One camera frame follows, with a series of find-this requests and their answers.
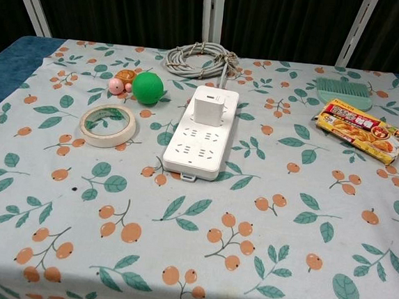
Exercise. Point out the green brush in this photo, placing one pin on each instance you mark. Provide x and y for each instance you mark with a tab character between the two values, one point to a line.
342	93

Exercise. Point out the white power strip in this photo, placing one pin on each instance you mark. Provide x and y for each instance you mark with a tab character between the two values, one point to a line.
199	146

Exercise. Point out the black curtain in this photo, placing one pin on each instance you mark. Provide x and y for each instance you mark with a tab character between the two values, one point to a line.
121	6

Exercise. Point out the white plug adapter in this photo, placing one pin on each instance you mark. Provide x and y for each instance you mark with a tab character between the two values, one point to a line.
206	107

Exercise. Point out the blue table cover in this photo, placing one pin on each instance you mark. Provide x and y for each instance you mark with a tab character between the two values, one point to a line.
8	59

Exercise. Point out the green ball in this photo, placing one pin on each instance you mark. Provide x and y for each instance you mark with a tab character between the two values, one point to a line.
148	89

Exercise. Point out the floral tablecloth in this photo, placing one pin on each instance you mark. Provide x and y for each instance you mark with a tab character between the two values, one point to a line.
194	208

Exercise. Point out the pink and orange turtle toy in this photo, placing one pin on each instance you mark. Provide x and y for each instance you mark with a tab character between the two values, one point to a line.
123	80

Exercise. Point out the roll of white tape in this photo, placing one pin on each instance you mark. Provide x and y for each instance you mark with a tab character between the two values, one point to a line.
108	126

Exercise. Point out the yellow curry box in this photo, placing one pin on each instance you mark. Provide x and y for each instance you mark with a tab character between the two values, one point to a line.
362	130

